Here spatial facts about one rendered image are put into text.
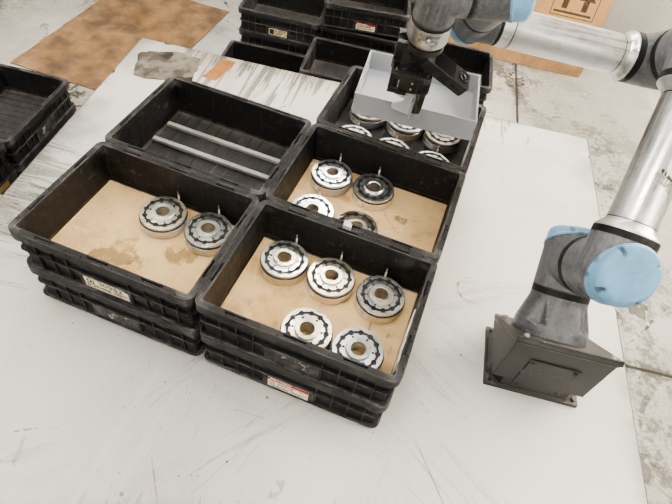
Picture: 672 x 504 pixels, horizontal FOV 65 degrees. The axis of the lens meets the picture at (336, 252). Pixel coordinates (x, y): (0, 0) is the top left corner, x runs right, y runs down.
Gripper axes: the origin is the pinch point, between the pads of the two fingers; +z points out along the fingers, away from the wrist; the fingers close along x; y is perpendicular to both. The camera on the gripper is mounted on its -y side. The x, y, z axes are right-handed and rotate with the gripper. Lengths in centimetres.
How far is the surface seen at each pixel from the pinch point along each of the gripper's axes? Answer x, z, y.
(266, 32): -122, 101, 64
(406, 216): 12.4, 22.5, -4.5
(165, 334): 52, 22, 43
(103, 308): 50, 21, 57
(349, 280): 35.7, 13.9, 7.0
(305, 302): 41.9, 15.3, 15.2
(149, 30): -157, 149, 145
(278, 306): 44, 15, 20
